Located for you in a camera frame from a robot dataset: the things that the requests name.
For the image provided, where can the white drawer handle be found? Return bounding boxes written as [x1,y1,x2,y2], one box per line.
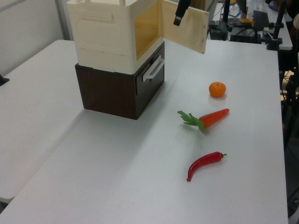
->
[142,55,165,82]

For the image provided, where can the black flat device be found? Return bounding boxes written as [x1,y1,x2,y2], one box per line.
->
[253,10,270,32]

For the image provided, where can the cream plastic cabinet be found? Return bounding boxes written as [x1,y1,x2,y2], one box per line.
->
[66,0,165,75]

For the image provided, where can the black electronics box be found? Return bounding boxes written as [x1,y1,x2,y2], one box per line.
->
[208,20,229,42]

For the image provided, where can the thin black pole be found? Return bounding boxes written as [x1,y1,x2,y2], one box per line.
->
[223,0,232,26]

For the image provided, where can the red chili pepper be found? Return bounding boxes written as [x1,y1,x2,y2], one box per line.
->
[186,151,228,182]

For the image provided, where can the orange mandarin fruit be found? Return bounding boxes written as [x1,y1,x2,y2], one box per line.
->
[208,81,227,98]

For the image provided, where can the dark brown drawer cabinet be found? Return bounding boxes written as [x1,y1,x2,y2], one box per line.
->
[74,41,165,120]

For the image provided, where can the cream cabinet door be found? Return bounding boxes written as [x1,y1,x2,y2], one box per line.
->
[161,0,210,55]

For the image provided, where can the black equipment with cables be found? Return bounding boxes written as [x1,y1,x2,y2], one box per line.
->
[230,28,267,44]

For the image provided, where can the orange toy carrot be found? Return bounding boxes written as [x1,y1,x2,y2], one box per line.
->
[177,108,230,134]

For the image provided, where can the dark brown drawer front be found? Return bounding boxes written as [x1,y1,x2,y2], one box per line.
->
[135,42,165,96]

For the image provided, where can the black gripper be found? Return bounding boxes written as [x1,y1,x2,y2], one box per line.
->
[173,0,192,26]

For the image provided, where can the black stand pole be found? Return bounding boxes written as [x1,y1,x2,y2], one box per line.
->
[273,0,287,42]

